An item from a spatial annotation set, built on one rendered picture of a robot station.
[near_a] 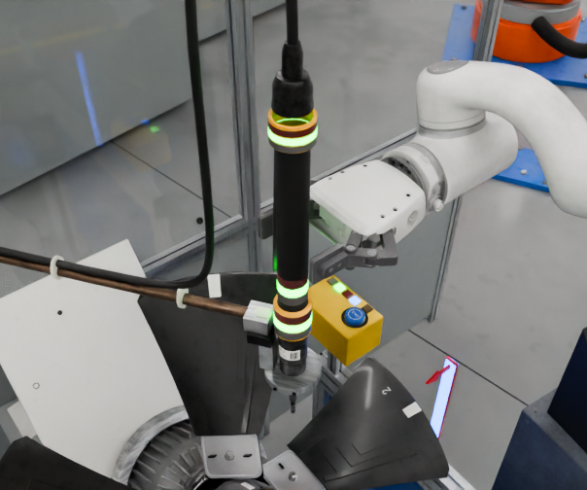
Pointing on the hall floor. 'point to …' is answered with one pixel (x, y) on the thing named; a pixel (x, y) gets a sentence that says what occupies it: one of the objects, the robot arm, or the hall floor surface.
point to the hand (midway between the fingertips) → (293, 245)
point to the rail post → (319, 399)
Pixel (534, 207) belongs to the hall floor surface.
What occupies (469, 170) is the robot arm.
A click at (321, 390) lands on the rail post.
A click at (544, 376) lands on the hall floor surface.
